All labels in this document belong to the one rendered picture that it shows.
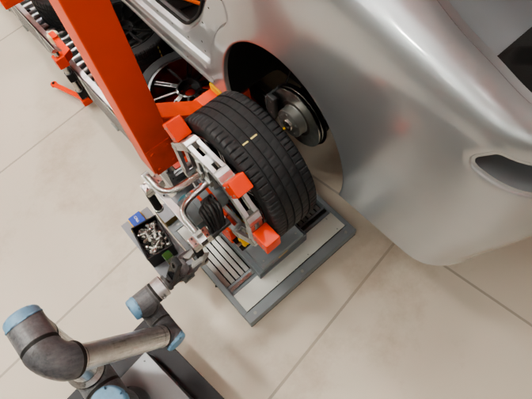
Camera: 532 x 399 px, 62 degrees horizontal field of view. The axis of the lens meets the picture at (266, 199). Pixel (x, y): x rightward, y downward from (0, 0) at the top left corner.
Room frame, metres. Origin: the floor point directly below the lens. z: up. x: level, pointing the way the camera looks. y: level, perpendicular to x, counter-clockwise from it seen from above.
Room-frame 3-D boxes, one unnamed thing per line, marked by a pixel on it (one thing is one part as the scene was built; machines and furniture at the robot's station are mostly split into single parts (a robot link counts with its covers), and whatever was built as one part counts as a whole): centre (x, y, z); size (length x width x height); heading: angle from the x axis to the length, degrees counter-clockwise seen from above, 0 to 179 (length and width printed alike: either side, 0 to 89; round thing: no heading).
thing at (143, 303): (0.56, 0.55, 0.81); 0.12 x 0.09 x 0.10; 123
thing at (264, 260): (1.08, 0.06, 0.32); 0.40 x 0.30 x 0.28; 33
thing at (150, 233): (0.96, 0.58, 0.51); 0.20 x 0.14 x 0.13; 24
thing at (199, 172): (1.00, 0.36, 1.03); 0.19 x 0.18 x 0.11; 123
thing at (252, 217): (0.99, 0.20, 0.85); 0.54 x 0.07 x 0.54; 33
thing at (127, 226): (0.97, 0.59, 0.44); 0.43 x 0.17 x 0.03; 33
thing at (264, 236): (0.73, 0.02, 0.85); 0.09 x 0.08 x 0.07; 33
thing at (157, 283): (0.60, 0.47, 0.81); 0.10 x 0.05 x 0.09; 33
